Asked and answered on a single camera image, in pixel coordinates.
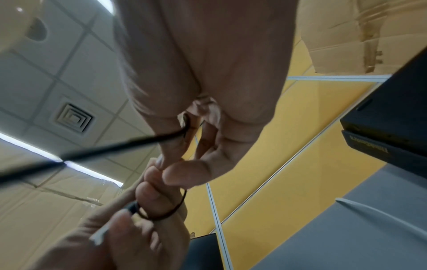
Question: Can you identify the person's left hand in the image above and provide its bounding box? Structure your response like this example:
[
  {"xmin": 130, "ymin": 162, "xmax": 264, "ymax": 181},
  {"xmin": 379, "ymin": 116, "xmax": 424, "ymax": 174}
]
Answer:
[{"xmin": 30, "ymin": 157, "xmax": 191, "ymax": 270}]

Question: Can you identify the square ceiling air vent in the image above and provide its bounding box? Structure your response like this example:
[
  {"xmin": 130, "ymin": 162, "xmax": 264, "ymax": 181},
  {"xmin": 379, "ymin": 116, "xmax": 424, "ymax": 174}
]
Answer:
[{"xmin": 50, "ymin": 102, "xmax": 96, "ymax": 133}]

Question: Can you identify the white cable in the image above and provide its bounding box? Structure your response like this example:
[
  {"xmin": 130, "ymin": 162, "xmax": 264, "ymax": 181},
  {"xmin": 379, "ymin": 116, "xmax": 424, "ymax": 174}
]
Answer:
[{"xmin": 334, "ymin": 197, "xmax": 427, "ymax": 239}]

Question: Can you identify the black box with lettering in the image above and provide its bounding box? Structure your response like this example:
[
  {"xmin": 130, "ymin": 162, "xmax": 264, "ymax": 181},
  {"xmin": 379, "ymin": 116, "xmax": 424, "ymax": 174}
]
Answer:
[{"xmin": 341, "ymin": 129, "xmax": 427, "ymax": 170}]

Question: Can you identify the long ceiling light strip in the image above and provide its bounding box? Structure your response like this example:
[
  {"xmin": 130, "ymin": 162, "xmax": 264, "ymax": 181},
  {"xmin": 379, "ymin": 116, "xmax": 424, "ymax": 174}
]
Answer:
[
  {"xmin": 0, "ymin": 132, "xmax": 125, "ymax": 187},
  {"xmin": 96, "ymin": 0, "xmax": 117, "ymax": 14}
]

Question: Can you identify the person's right hand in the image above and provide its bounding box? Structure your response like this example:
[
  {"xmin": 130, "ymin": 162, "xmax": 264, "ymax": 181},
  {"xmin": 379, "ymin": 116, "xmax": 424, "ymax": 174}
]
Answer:
[{"xmin": 113, "ymin": 0, "xmax": 298, "ymax": 189}]

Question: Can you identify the black cable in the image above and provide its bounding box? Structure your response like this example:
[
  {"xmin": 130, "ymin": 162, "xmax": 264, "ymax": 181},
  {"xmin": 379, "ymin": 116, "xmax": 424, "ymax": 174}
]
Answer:
[{"xmin": 0, "ymin": 112, "xmax": 192, "ymax": 247}]

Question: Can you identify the brown cardboard box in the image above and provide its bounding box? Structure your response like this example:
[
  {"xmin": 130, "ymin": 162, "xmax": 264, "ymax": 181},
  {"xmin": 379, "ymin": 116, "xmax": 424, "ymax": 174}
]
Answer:
[
  {"xmin": 295, "ymin": 0, "xmax": 427, "ymax": 75},
  {"xmin": 0, "ymin": 161, "xmax": 136, "ymax": 270}
]

